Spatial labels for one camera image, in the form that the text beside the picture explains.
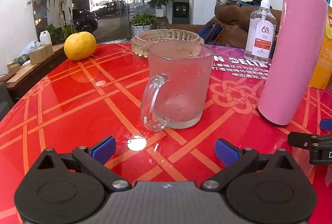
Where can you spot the yellow orange fruit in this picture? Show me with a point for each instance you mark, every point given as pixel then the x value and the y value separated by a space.
pixel 79 46

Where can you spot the white plastic jug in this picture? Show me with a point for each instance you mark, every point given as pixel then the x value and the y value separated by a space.
pixel 45 38

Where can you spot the frosted glass mug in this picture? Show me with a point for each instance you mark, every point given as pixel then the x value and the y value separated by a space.
pixel 179 79

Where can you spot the black water dispenser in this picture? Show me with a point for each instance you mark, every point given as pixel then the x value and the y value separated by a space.
pixel 180 12

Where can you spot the wooden side table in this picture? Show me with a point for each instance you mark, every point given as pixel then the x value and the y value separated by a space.
pixel 20 83

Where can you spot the blue bag on sofa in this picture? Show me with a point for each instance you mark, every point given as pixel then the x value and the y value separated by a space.
pixel 210 32

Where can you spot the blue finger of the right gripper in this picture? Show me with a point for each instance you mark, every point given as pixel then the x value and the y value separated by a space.
pixel 326 124

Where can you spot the brown leather sofa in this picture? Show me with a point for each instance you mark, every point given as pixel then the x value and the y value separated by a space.
pixel 235 22

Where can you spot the hand sanitizer pump bottle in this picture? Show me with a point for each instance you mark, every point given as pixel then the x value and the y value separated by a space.
pixel 261 34

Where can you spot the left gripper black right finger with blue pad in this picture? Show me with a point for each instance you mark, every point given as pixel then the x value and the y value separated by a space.
pixel 260 188

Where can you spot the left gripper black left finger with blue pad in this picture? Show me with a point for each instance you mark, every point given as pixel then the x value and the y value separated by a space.
pixel 69 187

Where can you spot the dark blue car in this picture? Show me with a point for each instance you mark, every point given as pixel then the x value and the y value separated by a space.
pixel 83 20

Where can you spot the small cardboard box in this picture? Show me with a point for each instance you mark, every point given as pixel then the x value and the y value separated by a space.
pixel 41 54

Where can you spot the orange yellow snack bag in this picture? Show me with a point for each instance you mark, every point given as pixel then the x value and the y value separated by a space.
pixel 323 68

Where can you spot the glass ashtray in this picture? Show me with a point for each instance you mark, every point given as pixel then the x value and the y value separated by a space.
pixel 141 42

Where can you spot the pink thermos bottle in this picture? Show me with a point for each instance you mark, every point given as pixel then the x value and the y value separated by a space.
pixel 300 36

